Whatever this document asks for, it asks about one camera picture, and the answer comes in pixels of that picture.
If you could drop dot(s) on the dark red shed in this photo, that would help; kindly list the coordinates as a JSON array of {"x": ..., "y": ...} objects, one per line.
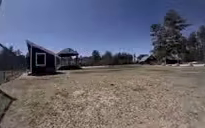
[{"x": 41, "y": 60}]

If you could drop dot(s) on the tall pine trees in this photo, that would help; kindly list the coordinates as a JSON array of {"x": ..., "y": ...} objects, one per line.
[{"x": 176, "y": 36}]

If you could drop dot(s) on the dry brown grass field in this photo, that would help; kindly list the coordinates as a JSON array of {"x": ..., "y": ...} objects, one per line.
[{"x": 123, "y": 96}]

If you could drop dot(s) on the distant row of trees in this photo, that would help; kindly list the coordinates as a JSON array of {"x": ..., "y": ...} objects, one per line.
[{"x": 106, "y": 58}]

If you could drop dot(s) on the building with sloped roof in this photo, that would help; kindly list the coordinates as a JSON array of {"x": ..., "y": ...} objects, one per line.
[{"x": 147, "y": 59}]

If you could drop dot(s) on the gazebo with pitched roof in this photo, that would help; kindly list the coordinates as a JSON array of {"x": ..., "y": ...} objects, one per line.
[{"x": 68, "y": 57}]

